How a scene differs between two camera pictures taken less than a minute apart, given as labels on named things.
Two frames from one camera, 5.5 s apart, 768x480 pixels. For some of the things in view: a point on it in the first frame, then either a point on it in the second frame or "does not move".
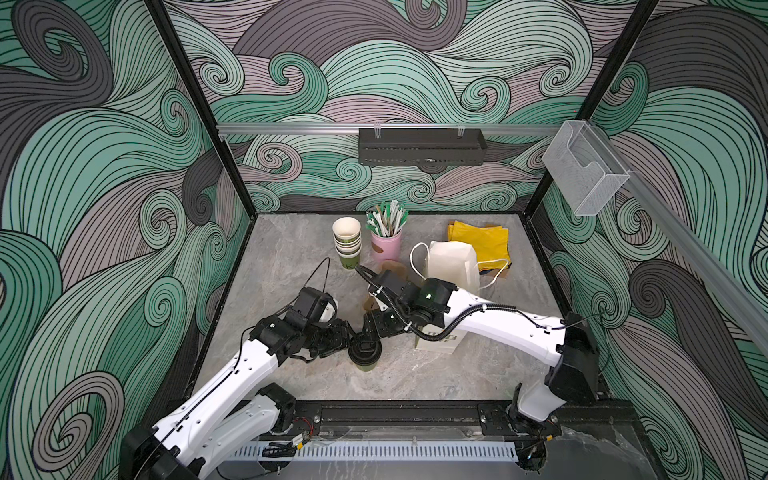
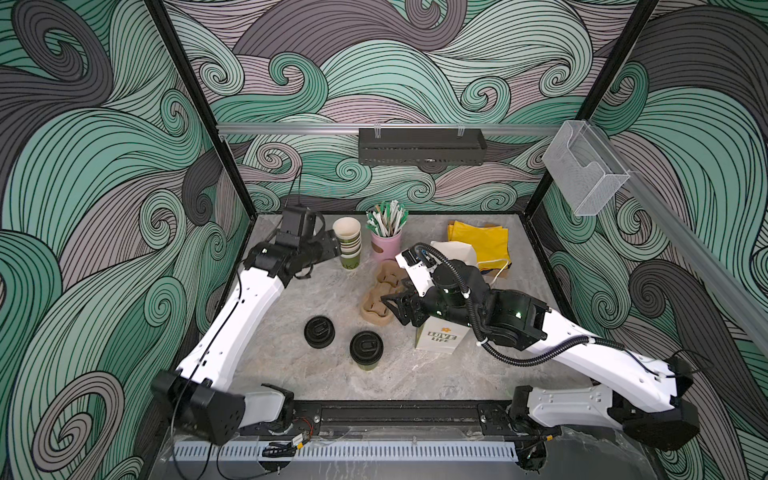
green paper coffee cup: x=366 y=367 does not move
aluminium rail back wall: x=547 y=129 does not move
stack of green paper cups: x=347 y=240 does not move
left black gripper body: x=323 y=339 → x=321 y=249
